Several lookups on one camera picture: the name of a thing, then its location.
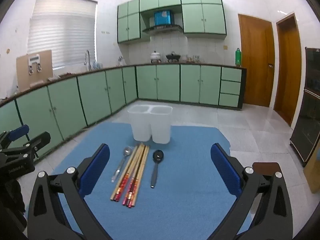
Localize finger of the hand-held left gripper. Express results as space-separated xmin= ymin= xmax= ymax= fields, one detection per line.
xmin=0 ymin=131 xmax=51 ymax=160
xmin=0 ymin=124 xmax=30 ymax=151

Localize range hood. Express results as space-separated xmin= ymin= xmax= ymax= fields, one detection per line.
xmin=142 ymin=24 xmax=184 ymax=35

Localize green base cabinets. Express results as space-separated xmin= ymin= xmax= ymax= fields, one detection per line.
xmin=0 ymin=64 xmax=247 ymax=153

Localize bundle of chopsticks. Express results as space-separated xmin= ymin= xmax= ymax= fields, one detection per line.
xmin=110 ymin=142 xmax=150 ymax=208

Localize black wok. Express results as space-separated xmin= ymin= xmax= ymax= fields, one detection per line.
xmin=166 ymin=51 xmax=181 ymax=62

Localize chrome sink faucet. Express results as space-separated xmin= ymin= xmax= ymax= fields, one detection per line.
xmin=84 ymin=50 xmax=92 ymax=72

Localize white double utensil holder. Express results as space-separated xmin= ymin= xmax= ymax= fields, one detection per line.
xmin=127 ymin=105 xmax=173 ymax=145

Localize brown stool seat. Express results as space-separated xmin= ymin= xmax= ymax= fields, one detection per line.
xmin=252 ymin=162 xmax=282 ymax=178

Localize white window blind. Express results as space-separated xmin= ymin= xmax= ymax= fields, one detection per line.
xmin=27 ymin=0 xmax=98 ymax=68

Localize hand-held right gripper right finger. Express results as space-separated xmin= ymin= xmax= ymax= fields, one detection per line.
xmin=210 ymin=143 xmax=294 ymax=240

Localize silver metal spoon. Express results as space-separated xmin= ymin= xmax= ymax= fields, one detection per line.
xmin=111 ymin=146 xmax=132 ymax=183

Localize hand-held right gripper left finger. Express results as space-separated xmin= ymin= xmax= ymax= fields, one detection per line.
xmin=27 ymin=144 xmax=112 ymax=240

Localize blue table mat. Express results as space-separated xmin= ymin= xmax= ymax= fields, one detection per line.
xmin=47 ymin=123 xmax=253 ymax=240

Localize green wall cabinets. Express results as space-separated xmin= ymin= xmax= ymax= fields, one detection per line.
xmin=117 ymin=0 xmax=227 ymax=44

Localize cardboard box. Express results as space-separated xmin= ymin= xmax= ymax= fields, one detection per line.
xmin=16 ymin=49 xmax=54 ymax=92

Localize blue box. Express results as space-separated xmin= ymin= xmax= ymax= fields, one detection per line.
xmin=154 ymin=10 xmax=174 ymax=26

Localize black glass-door cabinet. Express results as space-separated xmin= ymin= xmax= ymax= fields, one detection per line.
xmin=290 ymin=47 xmax=320 ymax=167

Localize black spoon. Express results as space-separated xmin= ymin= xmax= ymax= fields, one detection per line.
xmin=150 ymin=150 xmax=165 ymax=189

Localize wooden door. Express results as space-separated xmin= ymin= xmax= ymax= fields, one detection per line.
xmin=273 ymin=12 xmax=304 ymax=127
xmin=237 ymin=14 xmax=275 ymax=108

